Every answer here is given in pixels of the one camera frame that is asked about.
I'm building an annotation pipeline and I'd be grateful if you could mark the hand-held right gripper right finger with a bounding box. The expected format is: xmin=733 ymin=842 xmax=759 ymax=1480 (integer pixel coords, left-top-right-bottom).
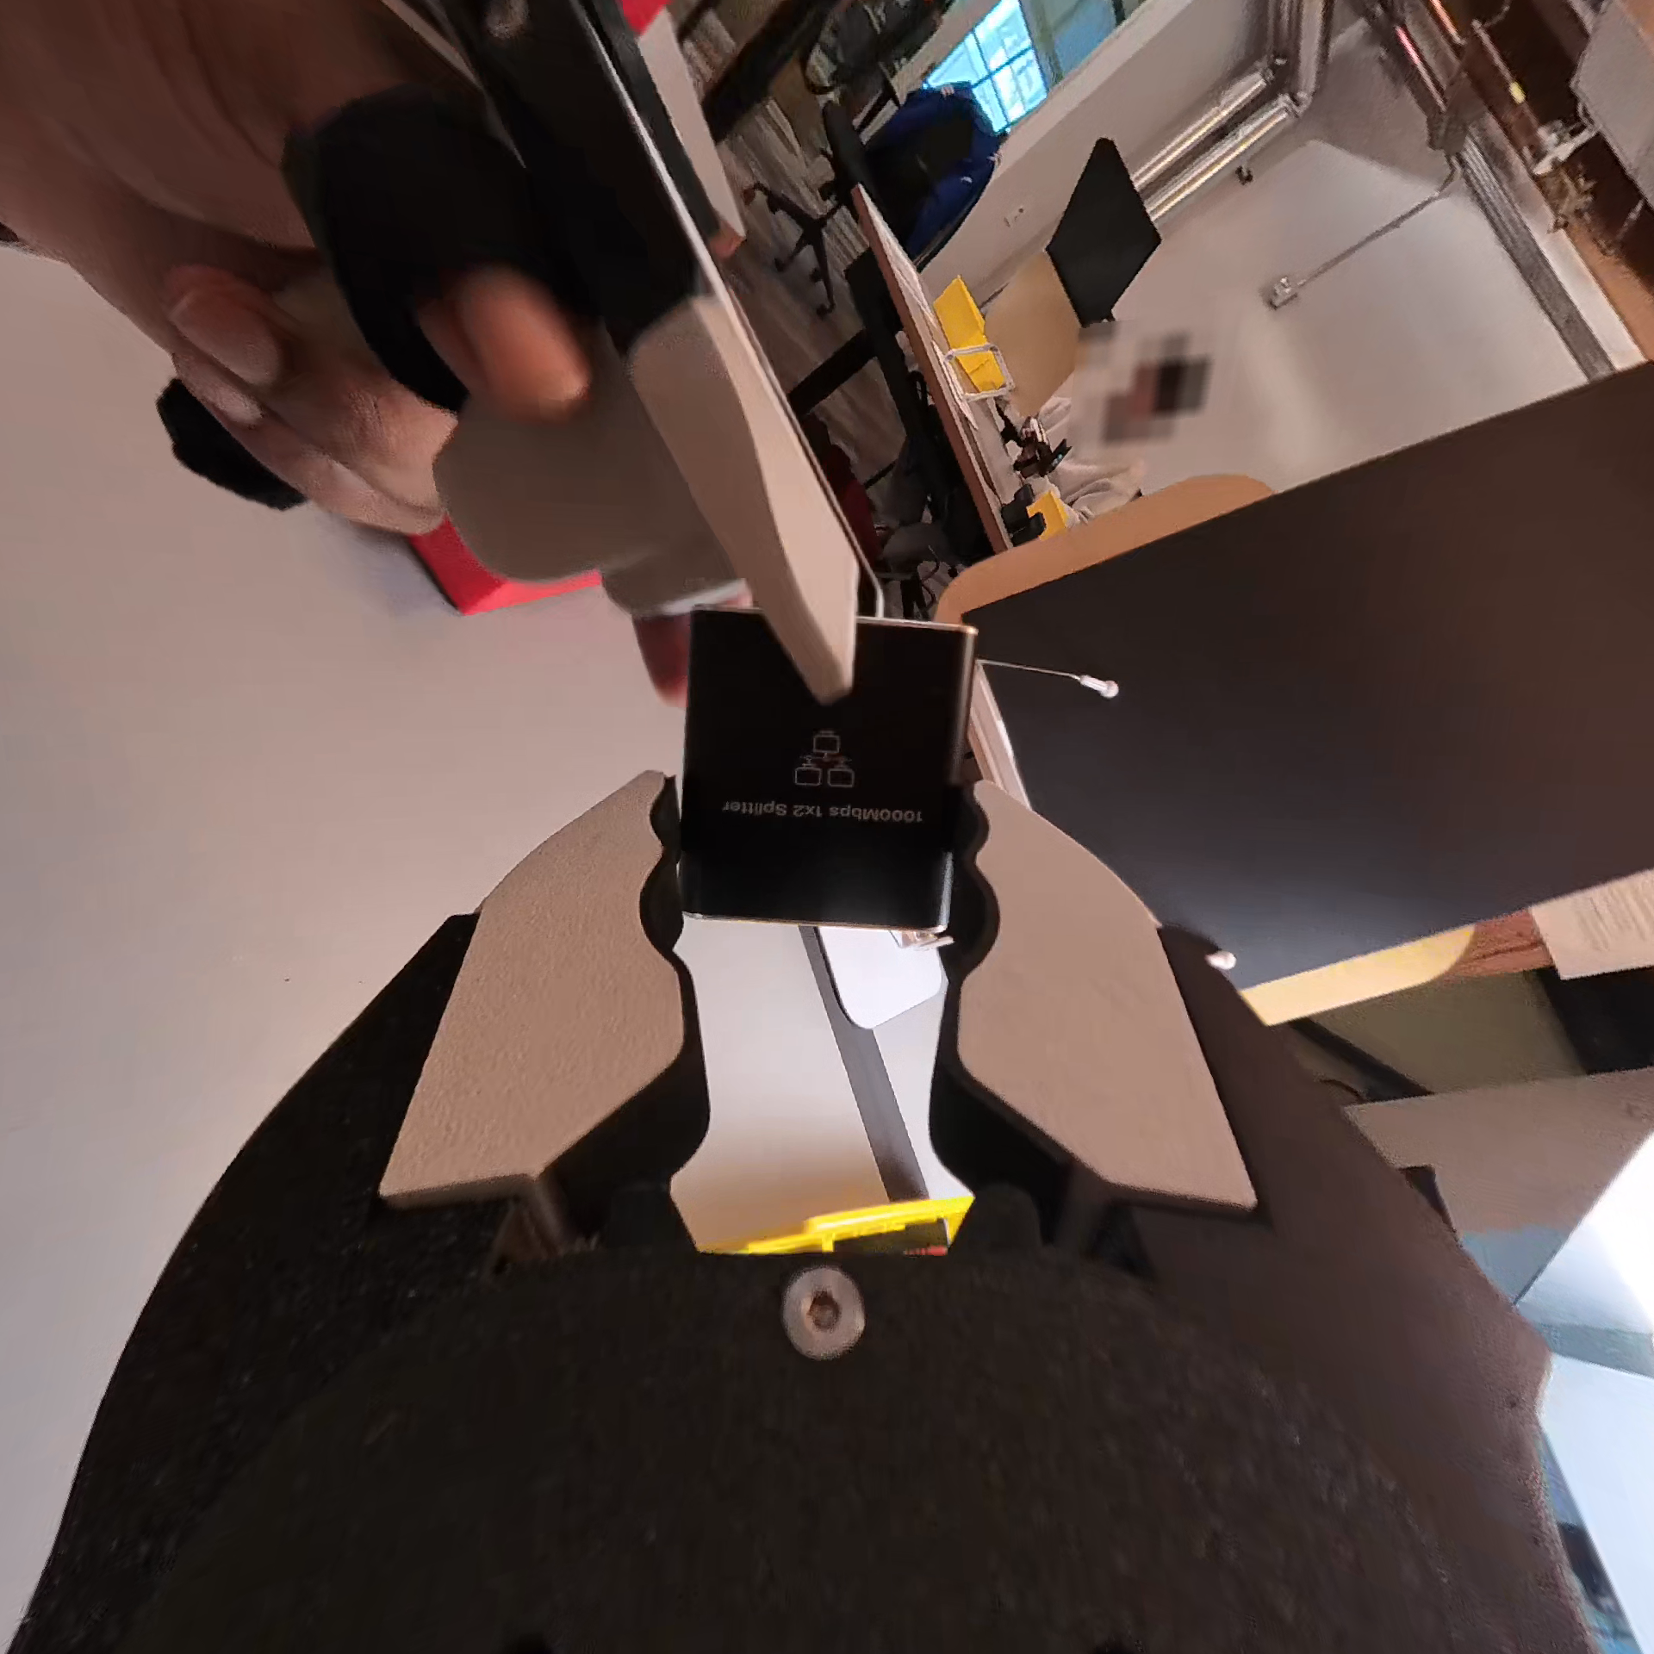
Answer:
xmin=930 ymin=781 xmax=1259 ymax=1216

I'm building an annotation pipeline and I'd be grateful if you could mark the book stand with black board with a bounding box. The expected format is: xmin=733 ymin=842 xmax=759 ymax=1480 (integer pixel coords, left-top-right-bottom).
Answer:
xmin=983 ymin=135 xmax=1166 ymax=376
xmin=820 ymin=374 xmax=1654 ymax=1031

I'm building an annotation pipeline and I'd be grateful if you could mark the person's left hand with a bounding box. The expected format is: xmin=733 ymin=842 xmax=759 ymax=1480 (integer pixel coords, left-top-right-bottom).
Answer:
xmin=0 ymin=0 xmax=753 ymax=706

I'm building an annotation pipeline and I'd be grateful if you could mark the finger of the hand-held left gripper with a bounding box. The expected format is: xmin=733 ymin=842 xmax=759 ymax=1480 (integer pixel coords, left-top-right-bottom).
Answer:
xmin=631 ymin=295 xmax=869 ymax=706

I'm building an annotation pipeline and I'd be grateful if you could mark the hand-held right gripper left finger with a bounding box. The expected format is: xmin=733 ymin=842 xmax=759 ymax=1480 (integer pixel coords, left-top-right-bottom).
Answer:
xmin=379 ymin=769 xmax=714 ymax=1212

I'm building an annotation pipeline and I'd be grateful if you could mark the yellow storage bin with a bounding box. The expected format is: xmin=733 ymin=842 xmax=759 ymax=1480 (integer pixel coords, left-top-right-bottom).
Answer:
xmin=704 ymin=1195 xmax=975 ymax=1258
xmin=934 ymin=275 xmax=1013 ymax=391

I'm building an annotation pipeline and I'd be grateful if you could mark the red storage bin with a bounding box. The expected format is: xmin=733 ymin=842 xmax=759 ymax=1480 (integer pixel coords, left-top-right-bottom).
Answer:
xmin=412 ymin=515 xmax=605 ymax=616

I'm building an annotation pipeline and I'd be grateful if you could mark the blue jacket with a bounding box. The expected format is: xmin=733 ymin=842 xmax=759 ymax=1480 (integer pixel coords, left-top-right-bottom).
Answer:
xmin=867 ymin=82 xmax=1007 ymax=259

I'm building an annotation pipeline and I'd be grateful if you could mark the black ethernet splitter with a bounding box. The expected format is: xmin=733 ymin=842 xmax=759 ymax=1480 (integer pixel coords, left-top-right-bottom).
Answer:
xmin=678 ymin=606 xmax=979 ymax=935

